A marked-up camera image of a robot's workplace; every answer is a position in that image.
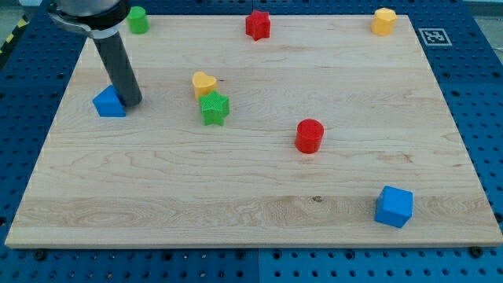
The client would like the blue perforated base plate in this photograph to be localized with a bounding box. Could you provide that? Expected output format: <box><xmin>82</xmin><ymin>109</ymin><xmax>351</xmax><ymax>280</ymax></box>
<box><xmin>1</xmin><ymin>1</ymin><xmax>502</xmax><ymax>282</ymax></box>

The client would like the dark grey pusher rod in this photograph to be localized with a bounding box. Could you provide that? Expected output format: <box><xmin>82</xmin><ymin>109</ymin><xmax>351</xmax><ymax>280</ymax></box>
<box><xmin>94</xmin><ymin>32</ymin><xmax>142</xmax><ymax>108</ymax></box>

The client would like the robot arm silver flange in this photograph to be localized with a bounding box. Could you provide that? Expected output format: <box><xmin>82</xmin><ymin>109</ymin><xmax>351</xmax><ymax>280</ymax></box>
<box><xmin>46</xmin><ymin>0</ymin><xmax>131</xmax><ymax>39</ymax></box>

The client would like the yellow heart block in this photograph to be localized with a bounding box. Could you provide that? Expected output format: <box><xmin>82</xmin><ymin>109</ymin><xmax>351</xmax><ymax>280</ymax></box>
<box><xmin>192</xmin><ymin>71</ymin><xmax>218</xmax><ymax>101</ymax></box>

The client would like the green cylinder block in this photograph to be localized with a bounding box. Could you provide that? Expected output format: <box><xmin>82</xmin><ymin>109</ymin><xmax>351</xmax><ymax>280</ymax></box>
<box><xmin>127</xmin><ymin>6</ymin><xmax>149</xmax><ymax>35</ymax></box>

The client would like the green star block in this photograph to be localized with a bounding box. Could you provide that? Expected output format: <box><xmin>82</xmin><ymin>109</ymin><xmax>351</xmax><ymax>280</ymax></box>
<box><xmin>199</xmin><ymin>90</ymin><xmax>229</xmax><ymax>126</ymax></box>

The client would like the red star block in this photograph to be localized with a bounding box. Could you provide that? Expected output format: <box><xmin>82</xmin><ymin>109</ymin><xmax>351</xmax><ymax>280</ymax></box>
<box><xmin>245</xmin><ymin>9</ymin><xmax>271</xmax><ymax>41</ymax></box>

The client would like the white fiducial marker tag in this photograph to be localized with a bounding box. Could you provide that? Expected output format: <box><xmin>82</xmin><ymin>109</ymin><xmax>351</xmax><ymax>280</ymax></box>
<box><xmin>419</xmin><ymin>28</ymin><xmax>452</xmax><ymax>46</ymax></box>

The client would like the blue triangle block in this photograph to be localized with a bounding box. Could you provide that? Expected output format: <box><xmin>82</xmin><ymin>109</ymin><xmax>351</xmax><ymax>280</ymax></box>
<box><xmin>92</xmin><ymin>85</ymin><xmax>126</xmax><ymax>117</ymax></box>

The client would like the blue cube block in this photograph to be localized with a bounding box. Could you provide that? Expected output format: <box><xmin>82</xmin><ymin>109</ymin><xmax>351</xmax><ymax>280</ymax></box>
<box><xmin>374</xmin><ymin>186</ymin><xmax>413</xmax><ymax>228</ymax></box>

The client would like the red cylinder block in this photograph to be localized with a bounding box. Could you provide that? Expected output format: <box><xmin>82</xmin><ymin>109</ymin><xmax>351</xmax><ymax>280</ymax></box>
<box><xmin>295</xmin><ymin>119</ymin><xmax>325</xmax><ymax>154</ymax></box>

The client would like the yellow hexagon block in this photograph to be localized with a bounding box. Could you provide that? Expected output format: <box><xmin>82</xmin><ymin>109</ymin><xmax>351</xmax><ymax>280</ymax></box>
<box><xmin>370</xmin><ymin>8</ymin><xmax>397</xmax><ymax>36</ymax></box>

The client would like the wooden board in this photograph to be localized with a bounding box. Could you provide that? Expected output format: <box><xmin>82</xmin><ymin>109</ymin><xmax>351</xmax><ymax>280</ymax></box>
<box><xmin>6</xmin><ymin>15</ymin><xmax>502</xmax><ymax>249</ymax></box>

